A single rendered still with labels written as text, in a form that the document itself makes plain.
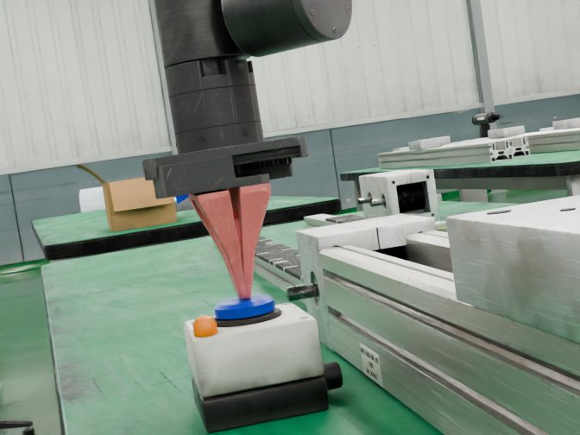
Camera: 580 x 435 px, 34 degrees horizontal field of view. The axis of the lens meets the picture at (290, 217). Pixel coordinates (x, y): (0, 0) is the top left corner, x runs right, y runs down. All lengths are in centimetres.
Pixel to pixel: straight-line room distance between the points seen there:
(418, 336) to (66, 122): 1129
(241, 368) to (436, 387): 13
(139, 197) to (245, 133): 233
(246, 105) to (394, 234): 22
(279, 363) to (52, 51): 1131
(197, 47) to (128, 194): 234
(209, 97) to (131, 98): 1130
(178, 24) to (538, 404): 33
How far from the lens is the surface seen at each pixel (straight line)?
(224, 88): 60
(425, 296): 52
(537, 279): 37
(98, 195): 560
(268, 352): 60
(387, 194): 175
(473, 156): 414
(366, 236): 77
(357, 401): 63
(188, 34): 61
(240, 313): 62
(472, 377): 47
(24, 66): 1184
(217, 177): 59
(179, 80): 61
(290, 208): 293
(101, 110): 1182
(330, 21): 58
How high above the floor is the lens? 95
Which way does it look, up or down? 4 degrees down
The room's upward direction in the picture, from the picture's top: 8 degrees counter-clockwise
